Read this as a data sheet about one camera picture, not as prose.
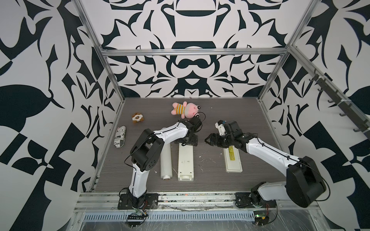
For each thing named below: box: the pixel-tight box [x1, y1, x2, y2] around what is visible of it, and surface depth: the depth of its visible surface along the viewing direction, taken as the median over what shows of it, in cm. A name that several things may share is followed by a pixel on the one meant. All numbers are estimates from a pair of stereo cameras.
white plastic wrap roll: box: [160, 141, 173, 180], surface depth 84 cm
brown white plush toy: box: [132, 112, 145, 124], surface depth 107 cm
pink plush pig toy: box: [171, 101, 201, 119], surface depth 107 cm
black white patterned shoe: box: [113, 125, 127, 149], surface depth 96 cm
